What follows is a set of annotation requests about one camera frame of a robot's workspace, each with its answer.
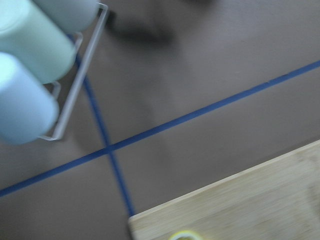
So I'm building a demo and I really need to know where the light blue cup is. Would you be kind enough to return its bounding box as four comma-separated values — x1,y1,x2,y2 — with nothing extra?
0,52,59,145

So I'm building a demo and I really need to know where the grey cup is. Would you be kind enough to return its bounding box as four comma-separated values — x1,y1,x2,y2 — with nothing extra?
34,0,100,34

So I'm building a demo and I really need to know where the far lemon slice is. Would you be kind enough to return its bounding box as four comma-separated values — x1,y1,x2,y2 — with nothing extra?
169,230,203,240

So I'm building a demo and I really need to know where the mint green cup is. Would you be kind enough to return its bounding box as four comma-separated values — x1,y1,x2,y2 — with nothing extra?
0,0,77,84

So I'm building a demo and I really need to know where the bamboo cutting board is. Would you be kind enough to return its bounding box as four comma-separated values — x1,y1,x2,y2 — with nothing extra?
128,141,320,240

